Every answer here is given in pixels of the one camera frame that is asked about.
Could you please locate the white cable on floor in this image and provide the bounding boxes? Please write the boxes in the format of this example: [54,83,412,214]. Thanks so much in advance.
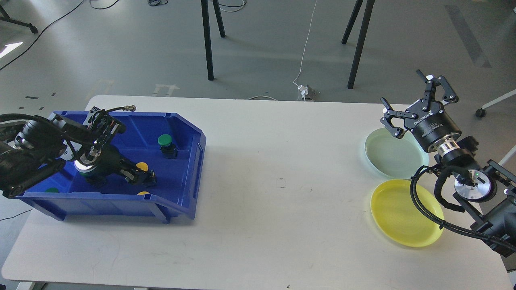
[247,0,318,101]

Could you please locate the black tripod right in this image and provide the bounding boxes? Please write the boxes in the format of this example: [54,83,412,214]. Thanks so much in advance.
[341,0,376,89]

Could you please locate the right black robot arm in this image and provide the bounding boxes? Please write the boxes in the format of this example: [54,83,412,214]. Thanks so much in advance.
[380,70,516,257]

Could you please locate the yellow button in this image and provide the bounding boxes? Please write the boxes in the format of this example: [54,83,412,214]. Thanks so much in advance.
[136,162,157,187]

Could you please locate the yellow plate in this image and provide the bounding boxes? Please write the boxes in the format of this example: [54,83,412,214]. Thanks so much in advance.
[369,179,443,248]

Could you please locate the black tripod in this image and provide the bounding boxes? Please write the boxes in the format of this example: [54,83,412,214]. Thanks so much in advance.
[341,0,376,89]
[200,0,226,81]

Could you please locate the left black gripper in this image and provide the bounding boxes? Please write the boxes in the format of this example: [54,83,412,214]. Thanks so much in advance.
[75,145,157,186]

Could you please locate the green button bin corner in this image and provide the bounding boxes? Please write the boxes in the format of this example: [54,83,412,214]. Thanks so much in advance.
[44,187,60,193]

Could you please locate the white power adapter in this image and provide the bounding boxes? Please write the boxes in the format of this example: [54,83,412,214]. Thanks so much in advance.
[297,85,320,102]

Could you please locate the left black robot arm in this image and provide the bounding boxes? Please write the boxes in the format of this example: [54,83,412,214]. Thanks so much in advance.
[0,107,157,199]

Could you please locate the green button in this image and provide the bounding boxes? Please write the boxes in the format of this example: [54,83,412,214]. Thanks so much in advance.
[157,134,179,159]
[79,172,107,189]

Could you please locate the black tripod left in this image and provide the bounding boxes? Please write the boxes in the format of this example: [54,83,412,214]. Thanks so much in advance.
[200,0,226,81]

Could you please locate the black stand base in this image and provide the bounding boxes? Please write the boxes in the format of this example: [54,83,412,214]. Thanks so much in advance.
[0,5,39,34]

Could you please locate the blue plastic bin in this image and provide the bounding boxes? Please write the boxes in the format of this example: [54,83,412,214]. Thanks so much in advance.
[16,112,206,223]

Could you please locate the light green plate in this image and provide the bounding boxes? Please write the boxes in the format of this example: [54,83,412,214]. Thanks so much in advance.
[364,127,429,180]

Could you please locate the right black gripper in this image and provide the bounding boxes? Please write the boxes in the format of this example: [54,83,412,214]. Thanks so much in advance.
[381,70,462,153]

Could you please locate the black floor cable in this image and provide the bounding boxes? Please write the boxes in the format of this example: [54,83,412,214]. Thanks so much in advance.
[0,0,120,71]

